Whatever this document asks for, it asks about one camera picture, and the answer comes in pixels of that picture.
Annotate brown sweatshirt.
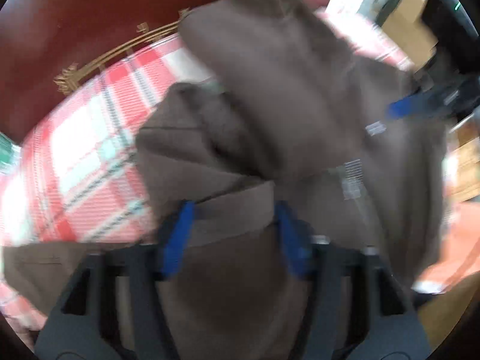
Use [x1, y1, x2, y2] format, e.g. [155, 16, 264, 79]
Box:
[0, 0, 451, 360]

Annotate red plaid blanket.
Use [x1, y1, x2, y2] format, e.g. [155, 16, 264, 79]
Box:
[0, 7, 480, 331]

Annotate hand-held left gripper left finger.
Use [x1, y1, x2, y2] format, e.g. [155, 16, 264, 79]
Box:
[35, 200, 196, 346]

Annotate green label water bottle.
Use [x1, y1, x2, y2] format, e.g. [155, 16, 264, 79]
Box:
[0, 133, 21, 173]

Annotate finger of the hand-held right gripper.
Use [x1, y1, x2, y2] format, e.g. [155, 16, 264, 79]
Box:
[388, 82, 466, 121]

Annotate cardboard box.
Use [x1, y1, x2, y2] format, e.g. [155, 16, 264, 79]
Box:
[380, 0, 439, 72]

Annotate dark brown wooden headboard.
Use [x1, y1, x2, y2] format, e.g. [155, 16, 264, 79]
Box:
[0, 0, 338, 139]

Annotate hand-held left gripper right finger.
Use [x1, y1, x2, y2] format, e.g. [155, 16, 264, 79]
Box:
[274, 200, 432, 346]

